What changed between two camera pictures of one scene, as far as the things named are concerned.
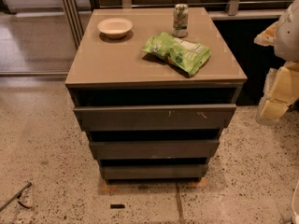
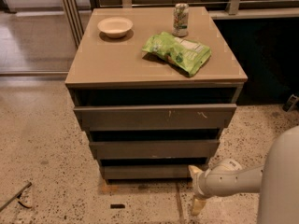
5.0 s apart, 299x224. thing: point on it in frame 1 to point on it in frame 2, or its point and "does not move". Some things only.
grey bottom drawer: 152,172 does not move
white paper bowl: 115,28 does not move
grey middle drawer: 114,150 does not move
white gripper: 288,36 to 199,183
